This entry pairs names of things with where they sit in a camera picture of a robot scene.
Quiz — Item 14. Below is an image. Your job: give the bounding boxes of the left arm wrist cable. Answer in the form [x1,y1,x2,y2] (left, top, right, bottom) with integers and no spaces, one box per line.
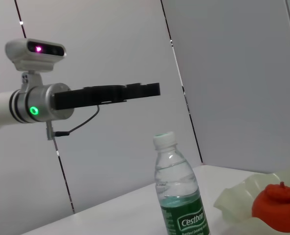
[46,104,100,141]

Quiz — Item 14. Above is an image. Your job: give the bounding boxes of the clear green-label water bottle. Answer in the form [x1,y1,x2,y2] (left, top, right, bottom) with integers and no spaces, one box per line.
[152,131,210,235]

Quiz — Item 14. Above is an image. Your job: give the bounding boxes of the green glass fruit plate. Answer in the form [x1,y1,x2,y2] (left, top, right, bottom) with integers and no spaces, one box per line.
[213,165,290,235]

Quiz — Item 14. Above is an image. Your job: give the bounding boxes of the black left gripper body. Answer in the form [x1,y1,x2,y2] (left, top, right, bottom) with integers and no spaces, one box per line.
[54,84,124,111]

